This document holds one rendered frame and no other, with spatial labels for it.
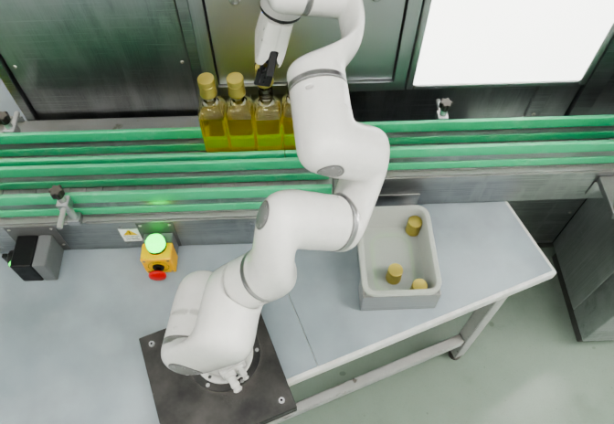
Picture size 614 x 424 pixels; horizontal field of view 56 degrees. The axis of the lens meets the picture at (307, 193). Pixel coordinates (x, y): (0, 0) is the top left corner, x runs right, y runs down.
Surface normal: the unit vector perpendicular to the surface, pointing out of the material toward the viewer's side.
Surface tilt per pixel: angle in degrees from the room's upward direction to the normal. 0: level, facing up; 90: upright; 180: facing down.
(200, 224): 90
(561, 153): 90
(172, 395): 2
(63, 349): 0
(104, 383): 0
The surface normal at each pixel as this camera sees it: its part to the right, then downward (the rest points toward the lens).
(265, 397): -0.03, -0.56
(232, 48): 0.04, 0.84
